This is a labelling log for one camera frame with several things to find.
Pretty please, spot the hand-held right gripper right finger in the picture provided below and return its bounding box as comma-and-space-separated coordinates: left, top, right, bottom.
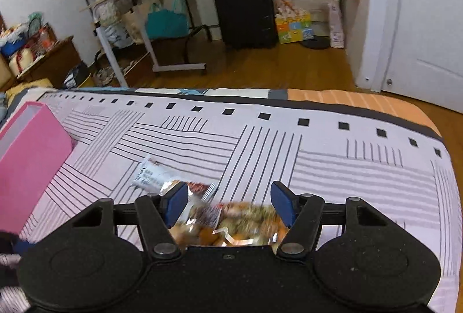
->
271, 181, 388, 259

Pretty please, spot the colourful cardboard box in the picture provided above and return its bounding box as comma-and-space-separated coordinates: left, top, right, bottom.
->
274, 0, 314, 45

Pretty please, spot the white and blue snack packet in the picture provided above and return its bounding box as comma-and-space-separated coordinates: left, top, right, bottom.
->
132, 155, 181, 193

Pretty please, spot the brown nut snack packet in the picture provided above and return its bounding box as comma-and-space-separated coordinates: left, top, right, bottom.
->
159, 181, 291, 249

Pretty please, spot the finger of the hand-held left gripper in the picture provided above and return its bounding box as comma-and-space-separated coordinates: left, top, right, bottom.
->
0, 231, 37, 256

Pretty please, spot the teal bag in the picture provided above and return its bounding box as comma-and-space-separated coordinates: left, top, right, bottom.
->
145, 0, 191, 41

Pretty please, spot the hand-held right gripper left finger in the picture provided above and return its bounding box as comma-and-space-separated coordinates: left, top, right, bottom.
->
70, 184, 189, 260

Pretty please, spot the black suitcase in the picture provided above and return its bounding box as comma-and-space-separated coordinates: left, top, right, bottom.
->
211, 0, 280, 52

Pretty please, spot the white tissue package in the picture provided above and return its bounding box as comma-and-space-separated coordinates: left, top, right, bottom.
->
327, 0, 347, 49

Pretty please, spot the yellow blanket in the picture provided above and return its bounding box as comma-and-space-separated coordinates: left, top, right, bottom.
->
5, 78, 54, 101

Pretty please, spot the striped bedsheet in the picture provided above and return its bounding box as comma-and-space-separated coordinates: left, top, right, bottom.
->
0, 87, 455, 313

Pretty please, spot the orange striped sheet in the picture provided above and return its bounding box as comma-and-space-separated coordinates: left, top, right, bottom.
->
287, 89, 444, 139

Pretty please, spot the white plastic jug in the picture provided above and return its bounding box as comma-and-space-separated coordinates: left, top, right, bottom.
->
9, 46, 34, 77

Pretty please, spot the pair of shoes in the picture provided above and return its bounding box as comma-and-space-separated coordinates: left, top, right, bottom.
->
92, 60, 142, 86

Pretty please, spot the wooden cabinet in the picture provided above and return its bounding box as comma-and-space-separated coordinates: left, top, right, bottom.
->
16, 36, 84, 90

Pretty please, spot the white door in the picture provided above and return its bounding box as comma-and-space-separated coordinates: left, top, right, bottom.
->
380, 0, 463, 111

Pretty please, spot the black round base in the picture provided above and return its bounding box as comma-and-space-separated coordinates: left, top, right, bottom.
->
302, 37, 332, 50

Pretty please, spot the pile of bags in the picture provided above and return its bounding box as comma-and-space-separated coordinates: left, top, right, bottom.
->
0, 12, 59, 57

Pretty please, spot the pink cardboard box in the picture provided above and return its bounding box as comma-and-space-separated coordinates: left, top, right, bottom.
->
0, 101, 76, 238

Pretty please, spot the dark floor bag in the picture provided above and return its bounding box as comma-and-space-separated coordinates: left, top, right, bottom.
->
63, 61, 90, 90

